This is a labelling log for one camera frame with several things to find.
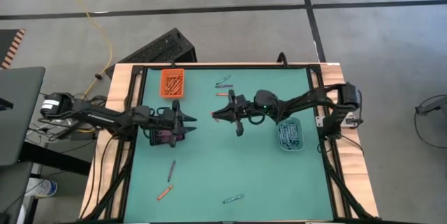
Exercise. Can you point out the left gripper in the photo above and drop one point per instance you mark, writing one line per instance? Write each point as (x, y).
(167, 121)

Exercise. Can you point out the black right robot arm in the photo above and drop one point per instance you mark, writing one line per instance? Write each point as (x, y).
(321, 100)

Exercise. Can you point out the black plastic basket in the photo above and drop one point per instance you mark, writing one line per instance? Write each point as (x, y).
(153, 140)

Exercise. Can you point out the grey low cabinet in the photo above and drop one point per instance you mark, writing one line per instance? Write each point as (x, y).
(14, 189)

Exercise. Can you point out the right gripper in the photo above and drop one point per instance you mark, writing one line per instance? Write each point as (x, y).
(255, 107)

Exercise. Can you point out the teal plastic bin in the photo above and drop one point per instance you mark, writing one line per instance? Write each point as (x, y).
(302, 136)

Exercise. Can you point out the teal table mat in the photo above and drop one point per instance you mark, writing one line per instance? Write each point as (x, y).
(251, 175)

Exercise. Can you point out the hazard-striped floor mat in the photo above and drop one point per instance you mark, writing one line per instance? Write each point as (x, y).
(7, 46)

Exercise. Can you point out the orange plastic basket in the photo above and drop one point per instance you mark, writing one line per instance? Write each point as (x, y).
(162, 74)

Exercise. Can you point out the black perforated computer case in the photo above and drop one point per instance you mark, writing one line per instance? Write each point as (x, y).
(157, 49)

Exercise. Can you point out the silver metal bracket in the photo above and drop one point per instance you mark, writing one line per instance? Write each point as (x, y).
(318, 121)

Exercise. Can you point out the black desk beam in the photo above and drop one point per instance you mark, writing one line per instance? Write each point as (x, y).
(52, 157)

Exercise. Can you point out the grey desk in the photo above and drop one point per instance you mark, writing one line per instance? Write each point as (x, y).
(21, 112)

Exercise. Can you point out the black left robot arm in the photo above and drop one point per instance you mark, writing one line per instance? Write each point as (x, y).
(101, 117)

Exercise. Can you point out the white plastic container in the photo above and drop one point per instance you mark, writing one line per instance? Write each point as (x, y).
(43, 187)

